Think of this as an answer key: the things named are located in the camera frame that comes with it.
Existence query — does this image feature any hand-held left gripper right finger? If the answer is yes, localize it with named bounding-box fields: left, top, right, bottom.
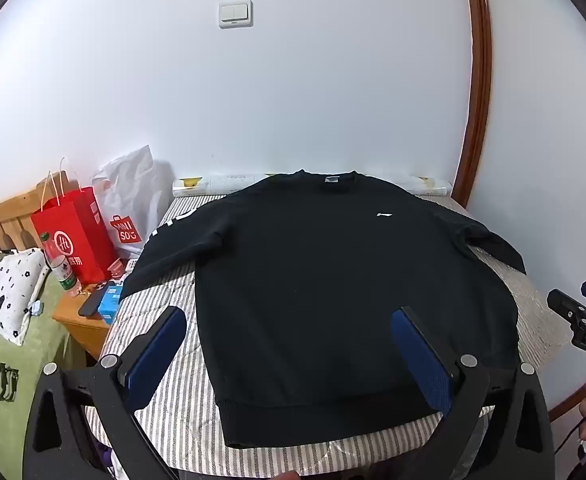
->
left=390, top=305, right=556, bottom=480

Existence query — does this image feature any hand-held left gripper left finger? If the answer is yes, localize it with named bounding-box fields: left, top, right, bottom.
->
left=25, top=305, right=189, bottom=480

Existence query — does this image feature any black sweatshirt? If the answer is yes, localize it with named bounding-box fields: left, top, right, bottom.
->
left=120, top=170, right=526, bottom=451

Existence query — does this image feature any striped quilted mattress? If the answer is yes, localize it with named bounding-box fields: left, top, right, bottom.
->
left=85, top=192, right=581, bottom=471

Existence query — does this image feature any blue box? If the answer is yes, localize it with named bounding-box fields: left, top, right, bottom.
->
left=97, top=282, right=125, bottom=326

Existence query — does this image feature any brown wooden baseboard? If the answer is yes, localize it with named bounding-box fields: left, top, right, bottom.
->
left=548, top=384, right=586, bottom=423

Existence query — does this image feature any wooden nightstand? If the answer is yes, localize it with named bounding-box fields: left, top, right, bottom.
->
left=53, top=280, right=118, bottom=361

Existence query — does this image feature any black phone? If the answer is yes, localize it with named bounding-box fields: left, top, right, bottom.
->
left=78, top=282, right=118, bottom=318

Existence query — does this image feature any plastic water bottle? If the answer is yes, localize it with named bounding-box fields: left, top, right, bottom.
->
left=39, top=232, right=82, bottom=297

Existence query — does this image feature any red paper shopping bag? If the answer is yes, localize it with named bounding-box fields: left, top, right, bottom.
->
left=30, top=156, right=118, bottom=286

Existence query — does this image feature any white floral pillow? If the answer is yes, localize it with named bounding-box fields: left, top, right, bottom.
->
left=0, top=247, right=51, bottom=346

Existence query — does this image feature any white plastic shopping bag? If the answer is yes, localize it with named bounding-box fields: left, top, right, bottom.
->
left=92, top=145, right=174, bottom=261

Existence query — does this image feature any rolled white printed paper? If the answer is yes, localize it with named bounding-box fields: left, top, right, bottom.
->
left=172, top=174, right=453, bottom=199

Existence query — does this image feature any wooden headboard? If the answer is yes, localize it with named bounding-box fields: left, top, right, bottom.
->
left=0, top=180, right=81, bottom=256

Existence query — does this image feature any black cable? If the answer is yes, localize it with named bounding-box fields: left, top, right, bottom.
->
left=556, top=400, right=586, bottom=456

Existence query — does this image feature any brown wooden door frame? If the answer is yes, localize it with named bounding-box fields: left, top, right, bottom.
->
left=450, top=0, right=494, bottom=208

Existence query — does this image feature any white wall light switch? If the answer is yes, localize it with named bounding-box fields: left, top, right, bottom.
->
left=218, top=1, right=254, bottom=29

